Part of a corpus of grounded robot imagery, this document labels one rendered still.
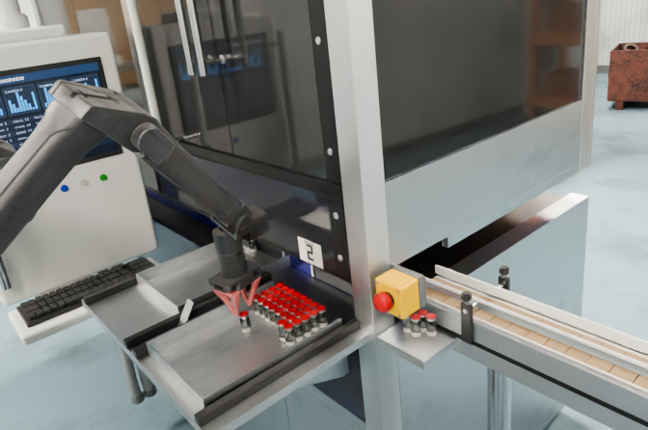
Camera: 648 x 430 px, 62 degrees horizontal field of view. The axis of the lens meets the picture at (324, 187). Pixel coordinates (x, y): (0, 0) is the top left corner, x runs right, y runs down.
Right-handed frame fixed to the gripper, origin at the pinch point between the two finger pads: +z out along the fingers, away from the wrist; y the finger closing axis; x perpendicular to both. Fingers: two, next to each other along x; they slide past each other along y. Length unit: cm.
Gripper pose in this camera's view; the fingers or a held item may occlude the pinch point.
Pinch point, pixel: (241, 307)
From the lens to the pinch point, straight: 124.7
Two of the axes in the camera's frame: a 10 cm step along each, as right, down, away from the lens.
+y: 5.7, -3.6, 7.4
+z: 1.2, 9.2, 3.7
